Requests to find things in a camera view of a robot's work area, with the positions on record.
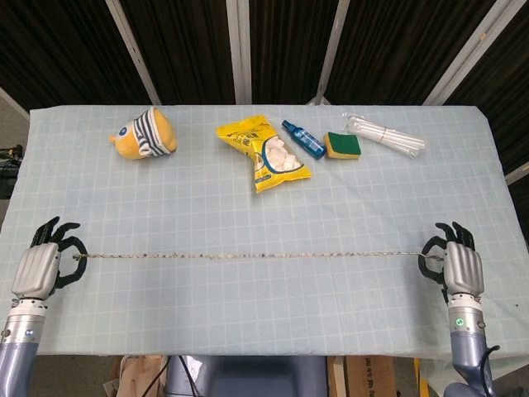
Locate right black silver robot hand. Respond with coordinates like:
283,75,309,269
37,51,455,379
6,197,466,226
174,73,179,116
417,222,485,305

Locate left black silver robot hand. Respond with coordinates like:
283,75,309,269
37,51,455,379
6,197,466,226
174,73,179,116
11,217,88,299

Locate beige speckled braided rope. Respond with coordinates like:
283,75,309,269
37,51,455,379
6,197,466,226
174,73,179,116
73,251,446,263

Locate brown cardboard box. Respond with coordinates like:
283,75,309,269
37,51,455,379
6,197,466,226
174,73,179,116
328,355,419,397

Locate light brown wooden board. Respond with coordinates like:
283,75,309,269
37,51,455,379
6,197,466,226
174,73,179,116
108,354,169,397

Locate bundle of clear plastic tubes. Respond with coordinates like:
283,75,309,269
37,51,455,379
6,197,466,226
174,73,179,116
341,112,429,160

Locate yellow plush toy striped band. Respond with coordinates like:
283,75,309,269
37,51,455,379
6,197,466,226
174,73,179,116
108,106,179,160

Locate yellow green sponge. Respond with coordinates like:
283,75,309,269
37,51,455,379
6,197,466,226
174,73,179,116
322,132,364,160

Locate light blue checkered tablecloth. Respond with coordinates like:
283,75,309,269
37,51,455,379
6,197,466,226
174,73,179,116
0,105,529,357

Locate blue spray bottle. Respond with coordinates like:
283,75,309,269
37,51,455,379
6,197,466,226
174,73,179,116
281,119,327,160

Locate grey blue robot torso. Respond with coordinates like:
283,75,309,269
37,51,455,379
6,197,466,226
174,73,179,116
164,354,330,397

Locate yellow snack bag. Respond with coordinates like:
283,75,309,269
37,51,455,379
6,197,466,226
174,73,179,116
215,113,312,194

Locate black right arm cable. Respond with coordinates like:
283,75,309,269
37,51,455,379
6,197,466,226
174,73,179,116
477,344,502,397

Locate dark equipment with cables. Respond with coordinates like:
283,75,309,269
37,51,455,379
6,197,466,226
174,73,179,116
0,143,24,200

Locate white metal frame post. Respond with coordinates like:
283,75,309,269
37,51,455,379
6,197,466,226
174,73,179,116
305,0,353,106
226,0,253,105
104,0,163,106
422,0,510,107
503,161,529,186
0,86,31,122

